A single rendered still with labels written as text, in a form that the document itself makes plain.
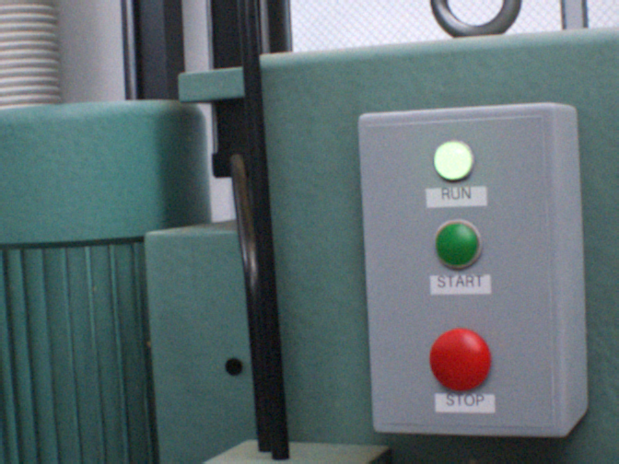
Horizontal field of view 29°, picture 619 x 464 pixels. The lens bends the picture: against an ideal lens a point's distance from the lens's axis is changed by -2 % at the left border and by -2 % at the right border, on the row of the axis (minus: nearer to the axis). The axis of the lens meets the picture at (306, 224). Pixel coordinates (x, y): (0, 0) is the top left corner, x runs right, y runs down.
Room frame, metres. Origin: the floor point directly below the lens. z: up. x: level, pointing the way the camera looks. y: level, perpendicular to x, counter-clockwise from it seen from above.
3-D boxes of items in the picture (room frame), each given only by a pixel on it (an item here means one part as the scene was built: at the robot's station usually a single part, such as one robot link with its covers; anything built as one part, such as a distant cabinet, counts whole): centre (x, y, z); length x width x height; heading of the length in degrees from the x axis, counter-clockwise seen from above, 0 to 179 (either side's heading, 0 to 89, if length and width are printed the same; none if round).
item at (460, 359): (0.58, -0.07, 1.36); 0.03 x 0.01 x 0.03; 67
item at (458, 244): (0.58, -0.07, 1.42); 0.02 x 0.01 x 0.02; 67
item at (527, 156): (0.61, -0.08, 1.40); 0.10 x 0.06 x 0.16; 67
